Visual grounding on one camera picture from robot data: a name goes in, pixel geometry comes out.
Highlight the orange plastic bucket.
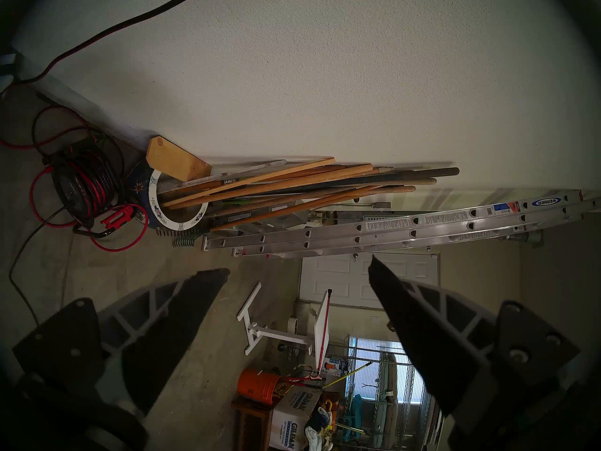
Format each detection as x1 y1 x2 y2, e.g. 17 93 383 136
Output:
237 369 282 406

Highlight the cardboard Gilbane box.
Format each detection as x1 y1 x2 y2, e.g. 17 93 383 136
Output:
270 385 324 451

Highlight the grey metal tool bar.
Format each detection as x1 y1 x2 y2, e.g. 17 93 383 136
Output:
157 160 287 194

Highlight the white panelled door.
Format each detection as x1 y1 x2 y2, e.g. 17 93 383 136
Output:
299 253 439 310

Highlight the dark tool handle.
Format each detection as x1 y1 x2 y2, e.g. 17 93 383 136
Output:
211 167 460 206

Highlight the yellow pole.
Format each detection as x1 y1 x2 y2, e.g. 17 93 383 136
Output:
324 361 374 389

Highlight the aluminium extension ladder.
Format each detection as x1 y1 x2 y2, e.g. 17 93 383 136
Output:
202 189 585 258

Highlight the brown wooden stool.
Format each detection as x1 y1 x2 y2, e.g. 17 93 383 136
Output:
232 397 273 451

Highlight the yellow wooden block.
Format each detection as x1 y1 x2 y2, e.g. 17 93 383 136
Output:
146 135 212 182

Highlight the blue white ceramic pot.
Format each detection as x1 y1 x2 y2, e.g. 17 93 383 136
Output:
126 159 209 232

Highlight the white board red pole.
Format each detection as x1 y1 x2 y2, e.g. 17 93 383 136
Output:
312 289 333 373

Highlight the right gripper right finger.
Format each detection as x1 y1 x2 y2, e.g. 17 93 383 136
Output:
368 254 580 436

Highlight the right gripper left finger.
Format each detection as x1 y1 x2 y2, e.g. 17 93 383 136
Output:
12 268 231 418

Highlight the light wooden slat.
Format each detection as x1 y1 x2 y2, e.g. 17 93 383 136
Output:
162 157 336 208

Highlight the white wooden stand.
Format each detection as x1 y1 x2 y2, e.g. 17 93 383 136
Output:
237 282 313 357

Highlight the thin black floor cable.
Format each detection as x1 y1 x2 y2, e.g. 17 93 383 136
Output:
9 206 66 326

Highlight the black cord reel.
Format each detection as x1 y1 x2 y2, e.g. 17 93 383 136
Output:
49 142 123 227

